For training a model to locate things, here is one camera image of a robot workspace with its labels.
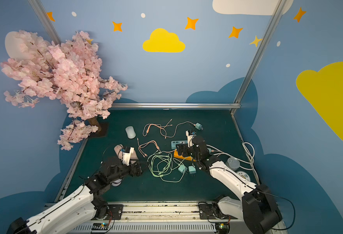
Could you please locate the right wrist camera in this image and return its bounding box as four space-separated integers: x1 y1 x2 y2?
186 130 196 147

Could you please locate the teal power strip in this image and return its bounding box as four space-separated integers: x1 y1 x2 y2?
171 140 188 150

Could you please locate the green charging cable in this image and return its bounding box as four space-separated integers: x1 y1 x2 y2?
146 150 190 183

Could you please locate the pale green wireless mouse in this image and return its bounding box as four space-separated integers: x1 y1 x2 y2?
125 126 136 139

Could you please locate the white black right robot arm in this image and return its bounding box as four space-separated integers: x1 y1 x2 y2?
175 136 283 234

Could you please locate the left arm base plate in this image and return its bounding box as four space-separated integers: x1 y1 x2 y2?
95 204 124 220

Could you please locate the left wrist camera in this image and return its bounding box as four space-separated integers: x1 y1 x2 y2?
121 147 134 166

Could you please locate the pink cherry blossom tree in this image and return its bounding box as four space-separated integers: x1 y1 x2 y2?
1 30 128 151

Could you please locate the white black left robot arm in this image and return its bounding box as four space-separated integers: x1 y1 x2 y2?
7 157 142 234

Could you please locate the teal charger with green cable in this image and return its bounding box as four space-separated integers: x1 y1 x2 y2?
178 164 187 174

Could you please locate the orange power strip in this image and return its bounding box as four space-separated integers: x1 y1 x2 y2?
173 149 195 161

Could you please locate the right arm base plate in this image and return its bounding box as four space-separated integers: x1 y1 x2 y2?
197 201 237 220

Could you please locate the silver tin can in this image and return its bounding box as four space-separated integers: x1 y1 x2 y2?
226 157 241 171

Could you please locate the pink wireless mouse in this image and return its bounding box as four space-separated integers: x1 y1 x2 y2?
114 144 123 159
130 151 139 162

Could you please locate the lilac wireless mouse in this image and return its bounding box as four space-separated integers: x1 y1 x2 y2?
111 179 122 187

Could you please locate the aluminium frame rail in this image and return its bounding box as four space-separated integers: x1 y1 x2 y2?
112 103 241 109

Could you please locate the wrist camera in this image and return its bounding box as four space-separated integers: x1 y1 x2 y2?
186 130 196 147
121 147 134 166

